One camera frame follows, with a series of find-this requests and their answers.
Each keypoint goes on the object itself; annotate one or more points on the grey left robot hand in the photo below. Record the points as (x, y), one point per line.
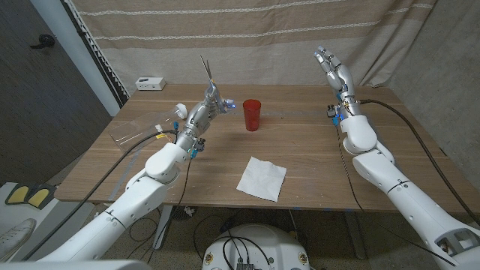
(198, 120)

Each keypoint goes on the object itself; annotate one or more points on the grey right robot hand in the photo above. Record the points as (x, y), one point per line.
(343, 80)

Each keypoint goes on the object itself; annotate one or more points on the white tissue sheet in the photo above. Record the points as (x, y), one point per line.
(262, 179)

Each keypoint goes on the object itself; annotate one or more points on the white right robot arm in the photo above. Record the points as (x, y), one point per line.
(405, 198)

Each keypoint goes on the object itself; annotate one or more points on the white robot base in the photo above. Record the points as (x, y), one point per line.
(258, 247)

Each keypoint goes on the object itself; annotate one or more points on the red plastic cup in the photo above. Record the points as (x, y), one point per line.
(252, 116)

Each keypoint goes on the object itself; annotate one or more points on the clear plastic bottle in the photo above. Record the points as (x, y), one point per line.
(138, 127)

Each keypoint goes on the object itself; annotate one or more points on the white power box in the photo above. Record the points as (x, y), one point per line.
(150, 83)

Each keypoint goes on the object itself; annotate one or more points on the beige striped curtain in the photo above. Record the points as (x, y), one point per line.
(243, 37)

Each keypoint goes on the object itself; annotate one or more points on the white table leg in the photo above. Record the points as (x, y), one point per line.
(163, 228)

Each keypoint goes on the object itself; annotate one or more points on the grey table leg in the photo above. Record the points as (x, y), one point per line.
(355, 236)

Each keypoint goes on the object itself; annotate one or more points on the dark wooden door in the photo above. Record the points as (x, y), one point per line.
(37, 112)

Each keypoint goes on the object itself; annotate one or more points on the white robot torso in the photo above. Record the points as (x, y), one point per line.
(75, 266)

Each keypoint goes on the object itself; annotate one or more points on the white sneaker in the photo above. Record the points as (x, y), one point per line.
(15, 238)

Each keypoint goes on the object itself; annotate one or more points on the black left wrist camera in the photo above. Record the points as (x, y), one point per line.
(198, 144)

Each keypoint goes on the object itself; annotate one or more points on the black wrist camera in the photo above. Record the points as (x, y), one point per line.
(331, 111)
(198, 144)

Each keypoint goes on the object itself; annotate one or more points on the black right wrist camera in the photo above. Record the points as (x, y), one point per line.
(331, 111)

